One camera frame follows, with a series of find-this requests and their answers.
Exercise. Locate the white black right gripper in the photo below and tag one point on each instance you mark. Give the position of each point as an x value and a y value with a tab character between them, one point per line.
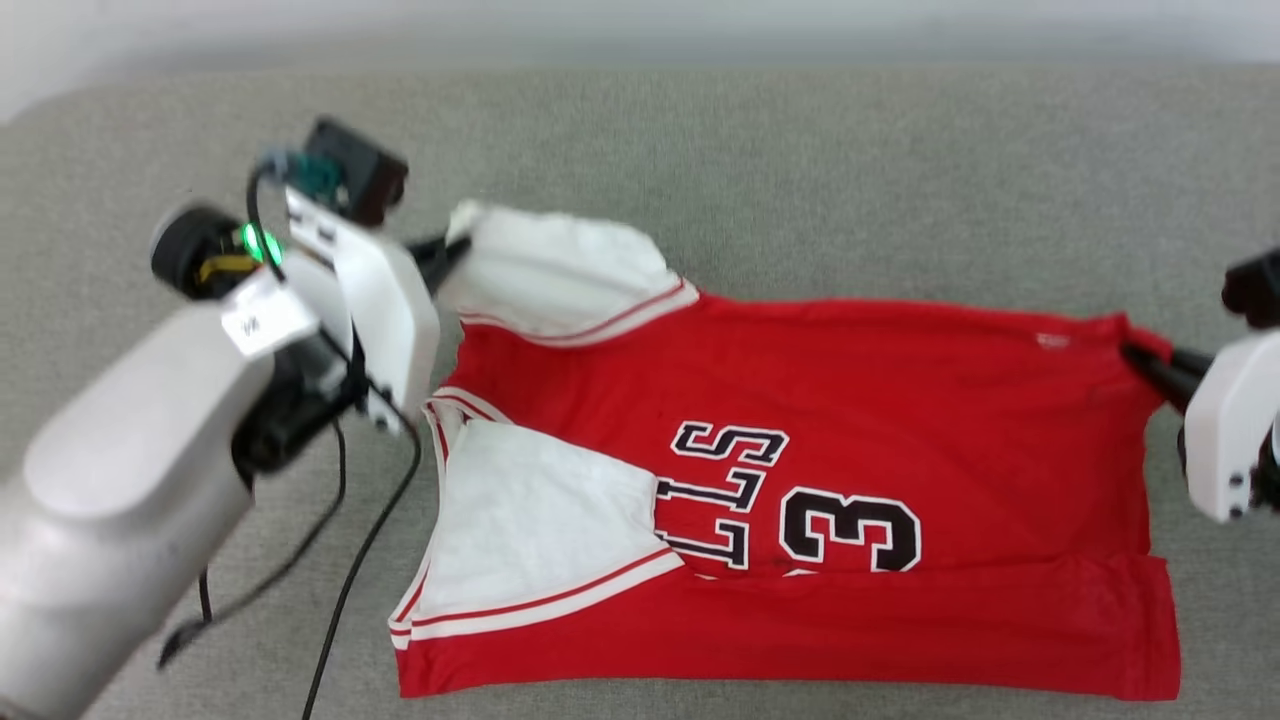
1225	430

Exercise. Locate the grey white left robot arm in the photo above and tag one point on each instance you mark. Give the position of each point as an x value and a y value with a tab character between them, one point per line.
120	500

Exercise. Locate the white paper label tag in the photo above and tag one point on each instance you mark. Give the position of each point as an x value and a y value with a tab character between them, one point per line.
268	315

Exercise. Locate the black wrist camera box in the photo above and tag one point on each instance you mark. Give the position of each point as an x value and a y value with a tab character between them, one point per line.
1255	290
360	170

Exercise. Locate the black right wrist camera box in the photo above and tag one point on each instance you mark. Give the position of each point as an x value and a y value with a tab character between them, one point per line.
1255	290

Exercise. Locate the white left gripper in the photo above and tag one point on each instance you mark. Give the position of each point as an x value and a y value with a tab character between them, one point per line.
385	310

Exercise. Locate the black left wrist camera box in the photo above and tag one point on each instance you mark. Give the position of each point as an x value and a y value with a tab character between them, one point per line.
360	170

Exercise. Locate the red white basketball jersey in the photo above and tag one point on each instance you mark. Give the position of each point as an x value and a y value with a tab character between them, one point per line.
900	400

